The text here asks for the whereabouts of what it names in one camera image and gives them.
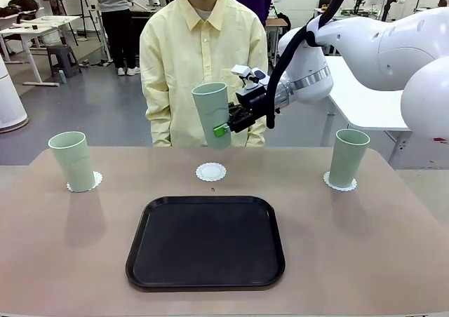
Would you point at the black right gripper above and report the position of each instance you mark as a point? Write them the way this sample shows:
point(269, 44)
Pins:
point(257, 99)

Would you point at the pale green plastic cup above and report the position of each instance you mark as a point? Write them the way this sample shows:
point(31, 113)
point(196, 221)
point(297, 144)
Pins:
point(72, 162)
point(347, 159)
point(212, 117)

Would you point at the white paper doily coaster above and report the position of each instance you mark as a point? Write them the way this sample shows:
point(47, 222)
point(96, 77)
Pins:
point(210, 172)
point(98, 180)
point(352, 185)

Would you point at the person's left forearm yellow sleeve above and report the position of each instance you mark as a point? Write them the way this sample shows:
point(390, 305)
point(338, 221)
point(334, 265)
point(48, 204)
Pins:
point(257, 134)

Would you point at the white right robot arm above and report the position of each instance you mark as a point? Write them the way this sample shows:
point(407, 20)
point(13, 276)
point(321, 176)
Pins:
point(386, 50)

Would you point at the person's right forearm yellow sleeve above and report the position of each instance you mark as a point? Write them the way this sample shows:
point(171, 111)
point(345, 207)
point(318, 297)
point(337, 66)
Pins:
point(159, 120)

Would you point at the person in yellow shirt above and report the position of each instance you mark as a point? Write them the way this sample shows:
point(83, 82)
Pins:
point(196, 50)

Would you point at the person in purple clothes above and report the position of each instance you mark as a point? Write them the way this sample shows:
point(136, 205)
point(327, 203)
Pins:
point(252, 1)

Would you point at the black plastic tray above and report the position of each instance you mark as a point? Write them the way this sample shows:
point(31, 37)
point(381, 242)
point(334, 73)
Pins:
point(203, 243)

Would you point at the white rounded table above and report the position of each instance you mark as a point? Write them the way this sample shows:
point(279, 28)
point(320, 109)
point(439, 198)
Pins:
point(361, 103)

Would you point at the person in grey hoodie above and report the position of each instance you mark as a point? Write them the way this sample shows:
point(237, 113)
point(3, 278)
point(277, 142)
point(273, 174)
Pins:
point(114, 22)

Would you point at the small bottle on floor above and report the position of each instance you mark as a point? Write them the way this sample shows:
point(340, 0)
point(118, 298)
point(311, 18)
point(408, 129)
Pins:
point(62, 76)

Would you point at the grey plastic stool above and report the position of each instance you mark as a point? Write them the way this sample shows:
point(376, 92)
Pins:
point(63, 59)

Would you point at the black tripod pole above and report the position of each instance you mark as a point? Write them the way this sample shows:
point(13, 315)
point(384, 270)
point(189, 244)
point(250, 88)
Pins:
point(388, 1)

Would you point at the white desk with clutter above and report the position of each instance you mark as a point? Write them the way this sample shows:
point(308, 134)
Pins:
point(31, 31)

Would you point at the white cylindrical air purifier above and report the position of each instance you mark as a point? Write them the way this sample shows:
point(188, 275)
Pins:
point(10, 99)

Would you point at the black bag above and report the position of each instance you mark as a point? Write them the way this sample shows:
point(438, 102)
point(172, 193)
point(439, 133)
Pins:
point(19, 6)

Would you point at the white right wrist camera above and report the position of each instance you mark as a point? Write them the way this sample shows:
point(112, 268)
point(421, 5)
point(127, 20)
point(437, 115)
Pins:
point(245, 73)

